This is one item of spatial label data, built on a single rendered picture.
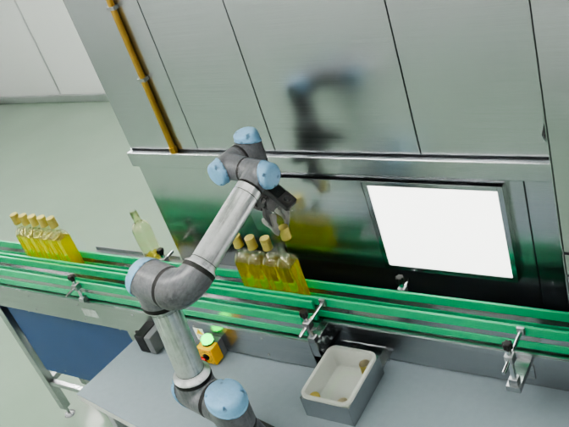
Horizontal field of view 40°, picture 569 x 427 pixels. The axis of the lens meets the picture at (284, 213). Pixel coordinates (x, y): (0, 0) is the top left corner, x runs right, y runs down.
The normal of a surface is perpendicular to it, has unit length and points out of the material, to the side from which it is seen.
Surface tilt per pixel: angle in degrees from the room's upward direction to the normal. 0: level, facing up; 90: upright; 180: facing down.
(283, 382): 0
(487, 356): 90
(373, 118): 90
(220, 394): 9
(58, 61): 90
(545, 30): 90
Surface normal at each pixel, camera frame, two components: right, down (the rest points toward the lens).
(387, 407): -0.29, -0.80
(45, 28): -0.48, 0.59
